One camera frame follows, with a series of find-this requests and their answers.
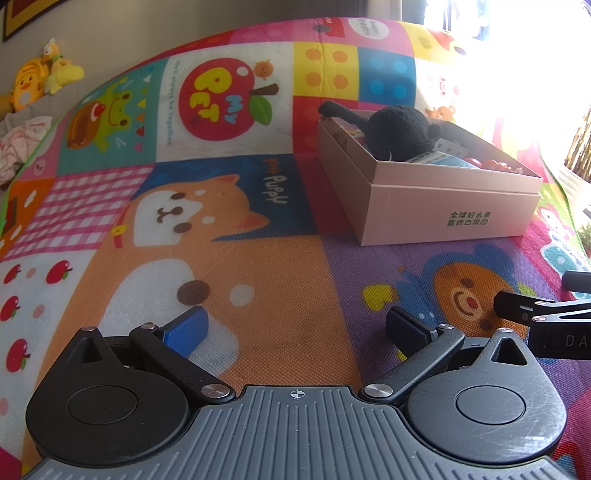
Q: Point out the pink white crumpled cloth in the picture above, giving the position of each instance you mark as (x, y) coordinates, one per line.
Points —
(23, 147)

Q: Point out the small green plant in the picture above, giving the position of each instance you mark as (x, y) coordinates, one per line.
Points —
(585, 240)

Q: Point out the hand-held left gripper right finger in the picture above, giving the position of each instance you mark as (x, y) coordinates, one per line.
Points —
(406, 330)

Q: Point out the blue white pouch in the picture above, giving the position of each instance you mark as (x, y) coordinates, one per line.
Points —
(450, 160)

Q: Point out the black plush toy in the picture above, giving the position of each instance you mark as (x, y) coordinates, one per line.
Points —
(401, 131)

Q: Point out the pink cardboard box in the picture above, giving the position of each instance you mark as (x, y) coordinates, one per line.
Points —
(415, 207)

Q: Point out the gold framed wall picture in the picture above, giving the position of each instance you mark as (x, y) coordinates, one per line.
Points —
(18, 23)

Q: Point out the red plastic toy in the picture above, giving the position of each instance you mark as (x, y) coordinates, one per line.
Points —
(491, 165)

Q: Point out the potted dry stem plant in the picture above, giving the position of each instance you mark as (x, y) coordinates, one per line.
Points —
(579, 152)

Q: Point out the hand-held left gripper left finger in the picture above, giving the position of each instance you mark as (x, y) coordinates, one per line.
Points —
(184, 332)

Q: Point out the yellow green plush toy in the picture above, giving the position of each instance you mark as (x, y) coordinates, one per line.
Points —
(64, 74)

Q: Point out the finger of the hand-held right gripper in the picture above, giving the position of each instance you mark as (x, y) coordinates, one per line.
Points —
(577, 281)
(512, 304)

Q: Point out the yellow tiger plush toy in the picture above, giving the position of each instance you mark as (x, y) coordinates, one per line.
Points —
(27, 83)

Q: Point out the colourful printed play mat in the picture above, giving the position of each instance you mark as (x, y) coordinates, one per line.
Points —
(277, 277)

